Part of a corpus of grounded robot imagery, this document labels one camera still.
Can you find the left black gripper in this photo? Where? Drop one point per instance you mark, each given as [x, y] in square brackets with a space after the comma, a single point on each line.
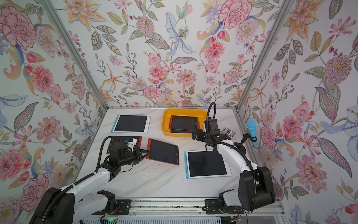
[138, 152]

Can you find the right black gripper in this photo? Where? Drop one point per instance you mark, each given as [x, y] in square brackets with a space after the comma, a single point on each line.
[195, 134]

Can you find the red writing tablet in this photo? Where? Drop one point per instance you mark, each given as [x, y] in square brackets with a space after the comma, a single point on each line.
[163, 152]
[125, 139]
[183, 124]

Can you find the blue-edged writing tablet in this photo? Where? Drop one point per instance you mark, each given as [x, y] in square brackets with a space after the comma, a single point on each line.
[131, 123]
[206, 164]

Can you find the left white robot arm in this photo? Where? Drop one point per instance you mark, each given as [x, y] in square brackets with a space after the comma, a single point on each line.
[72, 203]

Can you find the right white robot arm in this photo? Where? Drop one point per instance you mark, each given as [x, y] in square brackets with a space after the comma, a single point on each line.
[255, 188]

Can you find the yellow storage box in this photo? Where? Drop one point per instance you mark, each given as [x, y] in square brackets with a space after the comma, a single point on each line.
[168, 113]

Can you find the small printed card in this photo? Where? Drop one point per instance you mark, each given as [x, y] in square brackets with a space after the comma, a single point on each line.
[228, 132]

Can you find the black microphone stand base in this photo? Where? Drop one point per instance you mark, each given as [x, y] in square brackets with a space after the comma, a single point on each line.
[240, 147]

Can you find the blue microphone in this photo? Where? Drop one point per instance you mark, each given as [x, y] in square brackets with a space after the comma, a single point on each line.
[251, 126]

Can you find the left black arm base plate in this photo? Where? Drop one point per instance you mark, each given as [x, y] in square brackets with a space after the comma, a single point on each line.
[123, 206]

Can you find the aluminium front rail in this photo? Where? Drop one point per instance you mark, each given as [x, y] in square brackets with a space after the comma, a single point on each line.
[187, 207]

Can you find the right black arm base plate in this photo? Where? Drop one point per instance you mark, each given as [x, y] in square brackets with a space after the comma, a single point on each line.
[218, 207]

